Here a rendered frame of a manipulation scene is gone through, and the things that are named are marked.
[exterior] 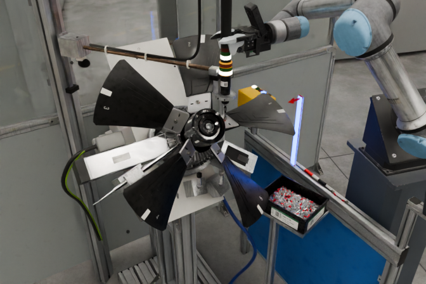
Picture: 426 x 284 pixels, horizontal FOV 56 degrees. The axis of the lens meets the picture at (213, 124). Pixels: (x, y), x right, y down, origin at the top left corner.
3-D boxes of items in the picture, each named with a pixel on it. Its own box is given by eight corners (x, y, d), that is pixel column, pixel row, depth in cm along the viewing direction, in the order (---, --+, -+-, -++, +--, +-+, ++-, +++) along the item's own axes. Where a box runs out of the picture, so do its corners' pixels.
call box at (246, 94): (237, 109, 193) (238, 89, 188) (254, 103, 197) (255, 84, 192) (257, 123, 181) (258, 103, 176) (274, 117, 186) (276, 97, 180)
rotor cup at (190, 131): (184, 158, 138) (197, 153, 127) (170, 119, 140) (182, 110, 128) (219, 146, 145) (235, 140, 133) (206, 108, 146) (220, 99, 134)
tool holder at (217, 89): (206, 97, 135) (205, 70, 130) (214, 89, 140) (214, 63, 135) (231, 103, 132) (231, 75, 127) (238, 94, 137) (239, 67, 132)
